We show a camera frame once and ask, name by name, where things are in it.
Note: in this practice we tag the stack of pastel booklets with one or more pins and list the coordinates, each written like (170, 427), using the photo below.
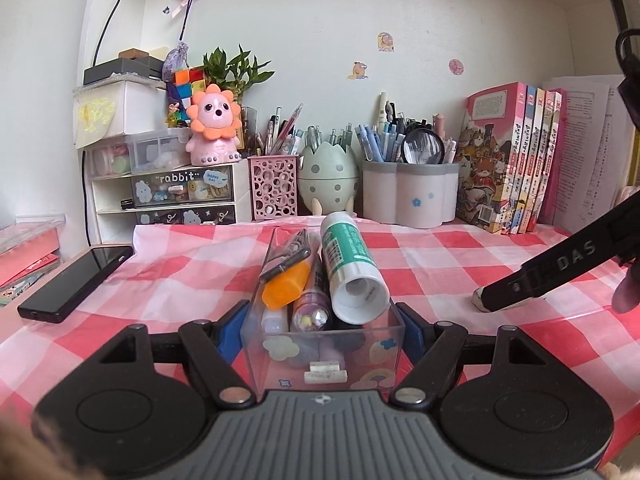
(22, 285)

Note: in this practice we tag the clear plastic box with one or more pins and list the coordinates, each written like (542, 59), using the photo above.
(280, 370)

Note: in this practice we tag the pink ribbon bow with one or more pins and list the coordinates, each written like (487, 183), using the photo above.
(182, 2)

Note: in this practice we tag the bunch of assorted pens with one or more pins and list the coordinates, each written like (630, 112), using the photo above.
(280, 132)

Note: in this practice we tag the clear box with pastel items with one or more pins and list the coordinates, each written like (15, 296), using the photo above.
(111, 160)

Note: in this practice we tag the pink ribbed folder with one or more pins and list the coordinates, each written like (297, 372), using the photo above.
(629, 197)

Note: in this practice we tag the green bamboo plant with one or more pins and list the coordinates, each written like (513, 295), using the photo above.
(237, 70)

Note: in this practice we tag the pink checked tablecloth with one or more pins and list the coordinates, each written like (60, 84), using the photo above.
(440, 270)

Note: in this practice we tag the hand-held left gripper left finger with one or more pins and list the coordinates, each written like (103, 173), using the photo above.
(228, 334)

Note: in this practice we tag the white storage box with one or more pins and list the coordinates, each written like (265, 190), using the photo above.
(147, 107)

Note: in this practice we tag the clear compartment box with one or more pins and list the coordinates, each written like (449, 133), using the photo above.
(160, 150)

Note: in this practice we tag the round pink wall sticker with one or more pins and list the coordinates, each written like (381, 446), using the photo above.
(456, 66)

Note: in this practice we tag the person's right hand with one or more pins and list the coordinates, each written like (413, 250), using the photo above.
(629, 290)

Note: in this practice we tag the fuzzy beige sleeve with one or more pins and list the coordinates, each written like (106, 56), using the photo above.
(25, 450)

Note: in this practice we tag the orange highlighter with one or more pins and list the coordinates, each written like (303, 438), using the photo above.
(285, 287)

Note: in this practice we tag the dark grey box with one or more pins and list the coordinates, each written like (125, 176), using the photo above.
(142, 67)
(102, 74)

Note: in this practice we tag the comic book with cat cover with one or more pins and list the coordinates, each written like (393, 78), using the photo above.
(487, 160)

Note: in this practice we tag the orange bird wall sticker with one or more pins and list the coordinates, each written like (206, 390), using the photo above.
(386, 42)

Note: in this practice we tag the purple cartoon pen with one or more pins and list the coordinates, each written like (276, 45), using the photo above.
(310, 315)

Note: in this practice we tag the glass vase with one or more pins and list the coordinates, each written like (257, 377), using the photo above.
(248, 127)

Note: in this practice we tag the black magnifying glass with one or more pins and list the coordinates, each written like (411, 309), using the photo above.
(422, 147)

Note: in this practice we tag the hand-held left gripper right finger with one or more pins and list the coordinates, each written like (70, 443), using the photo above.
(412, 331)

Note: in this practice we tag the pink lion toy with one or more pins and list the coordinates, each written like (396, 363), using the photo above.
(215, 125)

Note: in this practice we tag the clear sticker drawer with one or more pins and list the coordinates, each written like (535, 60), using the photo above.
(180, 187)

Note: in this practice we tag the green glue stick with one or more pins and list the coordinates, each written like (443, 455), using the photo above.
(350, 260)

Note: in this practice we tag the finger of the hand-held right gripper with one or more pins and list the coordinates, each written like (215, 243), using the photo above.
(510, 290)

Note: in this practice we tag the grey lead case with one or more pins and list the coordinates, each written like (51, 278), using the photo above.
(285, 260)

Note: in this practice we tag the comic book with white spine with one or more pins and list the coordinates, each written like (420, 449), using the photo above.
(523, 160)
(532, 160)
(542, 160)

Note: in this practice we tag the small colourful figurine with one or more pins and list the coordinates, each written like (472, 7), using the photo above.
(177, 116)

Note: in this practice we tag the pale sheet with yellow clips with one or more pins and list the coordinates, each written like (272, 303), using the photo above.
(97, 120)

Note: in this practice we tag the green cap highlighter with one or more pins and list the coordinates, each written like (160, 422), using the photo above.
(275, 322)

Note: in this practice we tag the grey flower-shaped pen holder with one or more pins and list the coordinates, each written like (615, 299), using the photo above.
(405, 195)

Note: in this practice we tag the black sticker drawer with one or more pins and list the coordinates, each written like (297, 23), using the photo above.
(185, 216)

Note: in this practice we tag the white drawer organizer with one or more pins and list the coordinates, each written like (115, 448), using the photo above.
(112, 195)

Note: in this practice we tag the bunch of grey-green pens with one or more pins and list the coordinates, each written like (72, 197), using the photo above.
(340, 137)

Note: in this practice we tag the brown animal wall sticker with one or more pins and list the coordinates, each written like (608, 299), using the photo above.
(359, 70)

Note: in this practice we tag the green egg pen holder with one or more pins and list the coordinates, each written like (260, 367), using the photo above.
(327, 180)

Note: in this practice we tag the purple sachet bag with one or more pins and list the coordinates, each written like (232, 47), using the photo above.
(176, 62)

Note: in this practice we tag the pink perforated pen holder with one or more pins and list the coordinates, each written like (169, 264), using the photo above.
(274, 187)

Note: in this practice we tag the black smartphone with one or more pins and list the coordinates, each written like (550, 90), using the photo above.
(75, 282)

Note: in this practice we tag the white printed book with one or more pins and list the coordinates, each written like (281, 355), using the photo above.
(585, 160)

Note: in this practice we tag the brown block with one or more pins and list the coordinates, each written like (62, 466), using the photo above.
(134, 53)

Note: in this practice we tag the bunch of blue black pens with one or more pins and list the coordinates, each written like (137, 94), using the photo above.
(382, 140)

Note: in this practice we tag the colourful puzzle cube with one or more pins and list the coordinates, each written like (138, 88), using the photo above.
(190, 82)

